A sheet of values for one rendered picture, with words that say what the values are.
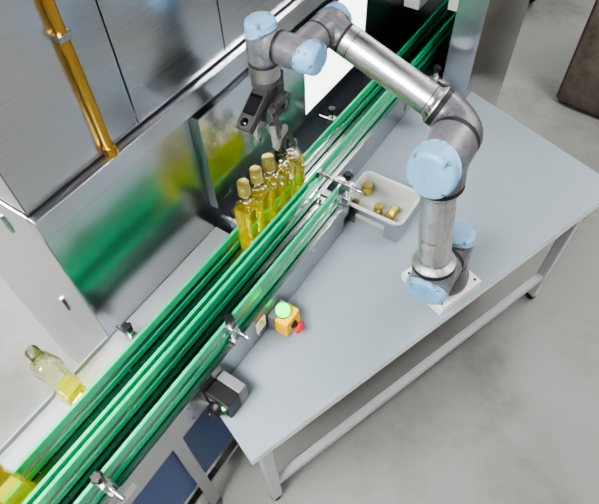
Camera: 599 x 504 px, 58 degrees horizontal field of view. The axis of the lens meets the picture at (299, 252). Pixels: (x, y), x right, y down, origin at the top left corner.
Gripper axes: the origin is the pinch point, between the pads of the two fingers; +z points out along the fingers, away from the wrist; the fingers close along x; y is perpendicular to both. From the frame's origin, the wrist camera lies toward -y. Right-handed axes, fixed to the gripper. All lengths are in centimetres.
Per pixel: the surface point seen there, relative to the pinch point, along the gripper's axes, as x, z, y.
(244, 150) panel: 11.9, 11.0, 3.7
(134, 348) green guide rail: 3, 26, -58
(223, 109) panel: 11.9, -8.1, -2.0
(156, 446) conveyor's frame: -16, 34, -73
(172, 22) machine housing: 14.8, -35.8, -9.8
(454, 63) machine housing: -15, 30, 104
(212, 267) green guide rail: 3.3, 28.8, -26.4
